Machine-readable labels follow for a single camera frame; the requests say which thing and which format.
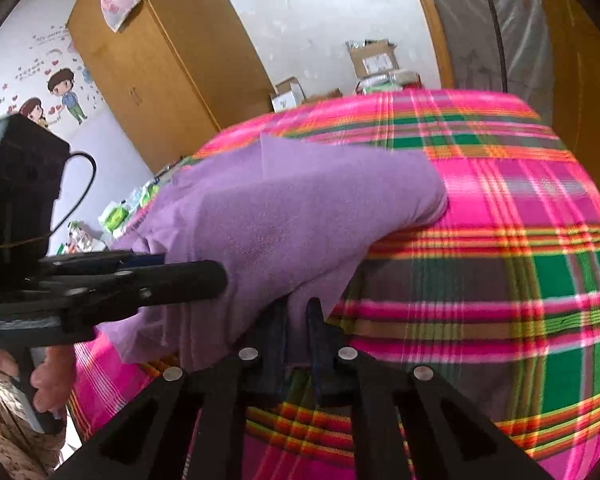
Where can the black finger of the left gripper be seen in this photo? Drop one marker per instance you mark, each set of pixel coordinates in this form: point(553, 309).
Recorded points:
point(93, 263)
point(123, 293)

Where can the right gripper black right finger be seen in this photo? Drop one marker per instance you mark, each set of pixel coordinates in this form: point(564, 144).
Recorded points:
point(407, 423)

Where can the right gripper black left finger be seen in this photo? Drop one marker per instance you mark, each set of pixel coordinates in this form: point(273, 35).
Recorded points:
point(191, 425)

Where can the purple fleece garment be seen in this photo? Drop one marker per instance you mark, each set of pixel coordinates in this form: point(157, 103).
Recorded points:
point(286, 218)

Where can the patterned left sleeve forearm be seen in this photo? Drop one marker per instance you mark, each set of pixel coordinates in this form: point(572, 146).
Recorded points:
point(25, 453)

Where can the person's left hand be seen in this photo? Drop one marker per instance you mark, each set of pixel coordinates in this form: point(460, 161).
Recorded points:
point(53, 379)

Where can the side table with glass top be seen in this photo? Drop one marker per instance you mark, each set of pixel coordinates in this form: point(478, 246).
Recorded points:
point(81, 238)

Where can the green tissue pack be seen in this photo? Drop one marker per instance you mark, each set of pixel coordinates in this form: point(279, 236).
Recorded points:
point(113, 216)
point(147, 194)

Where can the pink plaid bed sheet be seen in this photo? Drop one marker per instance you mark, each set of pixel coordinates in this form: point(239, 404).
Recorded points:
point(502, 295)

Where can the wooden wardrobe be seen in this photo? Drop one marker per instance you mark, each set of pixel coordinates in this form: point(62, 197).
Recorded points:
point(177, 73)

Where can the white open box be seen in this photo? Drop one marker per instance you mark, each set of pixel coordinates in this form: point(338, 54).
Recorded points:
point(288, 94)

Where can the small brown cardboard box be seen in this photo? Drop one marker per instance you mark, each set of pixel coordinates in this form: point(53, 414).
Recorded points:
point(321, 97)

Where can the cardboard box with label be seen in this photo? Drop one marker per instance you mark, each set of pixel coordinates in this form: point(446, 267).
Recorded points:
point(372, 57)

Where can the grey door curtain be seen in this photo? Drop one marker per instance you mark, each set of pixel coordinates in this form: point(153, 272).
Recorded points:
point(501, 46)

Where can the wooden door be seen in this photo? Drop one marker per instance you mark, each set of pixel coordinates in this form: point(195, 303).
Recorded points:
point(575, 42)

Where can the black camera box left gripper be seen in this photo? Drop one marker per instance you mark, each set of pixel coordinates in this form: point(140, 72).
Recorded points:
point(32, 161)

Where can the cartoon couple wall sticker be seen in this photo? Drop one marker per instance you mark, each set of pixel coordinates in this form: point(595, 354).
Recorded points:
point(61, 87)

